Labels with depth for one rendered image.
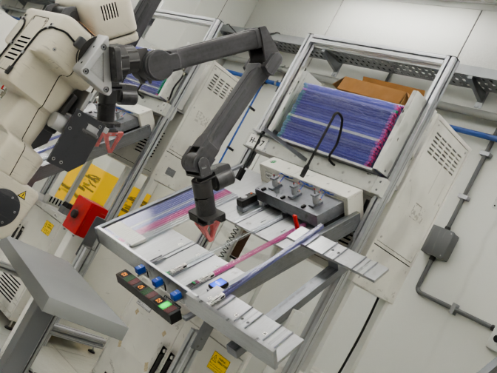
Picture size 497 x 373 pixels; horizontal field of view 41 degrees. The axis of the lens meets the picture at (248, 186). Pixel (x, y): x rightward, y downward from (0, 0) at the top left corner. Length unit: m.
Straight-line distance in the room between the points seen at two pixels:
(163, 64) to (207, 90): 1.91
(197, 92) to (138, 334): 1.46
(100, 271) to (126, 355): 0.97
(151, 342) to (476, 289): 1.88
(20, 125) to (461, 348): 2.64
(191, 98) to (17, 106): 1.90
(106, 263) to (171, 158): 0.66
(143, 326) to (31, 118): 1.14
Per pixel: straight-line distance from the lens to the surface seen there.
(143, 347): 2.66
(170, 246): 2.37
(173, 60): 1.76
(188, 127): 3.62
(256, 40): 1.94
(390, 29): 4.92
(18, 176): 1.81
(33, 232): 3.59
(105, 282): 3.65
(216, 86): 3.69
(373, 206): 2.42
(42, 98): 1.82
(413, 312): 3.89
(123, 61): 1.70
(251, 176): 2.78
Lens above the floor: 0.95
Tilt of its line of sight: 4 degrees up
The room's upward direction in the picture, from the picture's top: 28 degrees clockwise
